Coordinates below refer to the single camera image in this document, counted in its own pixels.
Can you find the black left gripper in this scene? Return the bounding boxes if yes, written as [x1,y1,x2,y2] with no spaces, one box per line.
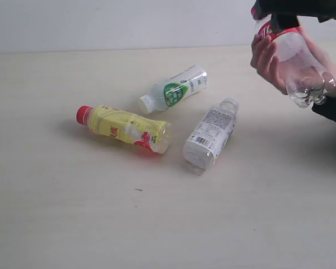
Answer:
[253,0,336,33]

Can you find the clear cola bottle red label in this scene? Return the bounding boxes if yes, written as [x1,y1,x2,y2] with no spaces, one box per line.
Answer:
[255,15,335,108]

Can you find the clear bottle white text label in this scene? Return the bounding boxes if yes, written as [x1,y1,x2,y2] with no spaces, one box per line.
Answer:
[183,98,239,170]

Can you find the yellow label bottle red cap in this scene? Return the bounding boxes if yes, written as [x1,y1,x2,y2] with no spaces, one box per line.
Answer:
[76,105,170,155]

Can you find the green label bottle white cap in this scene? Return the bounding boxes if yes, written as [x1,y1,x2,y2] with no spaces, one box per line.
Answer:
[138,65,208,114]

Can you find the person's open bare hand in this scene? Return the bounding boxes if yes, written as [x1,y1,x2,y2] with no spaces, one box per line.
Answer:
[250,27,336,99]

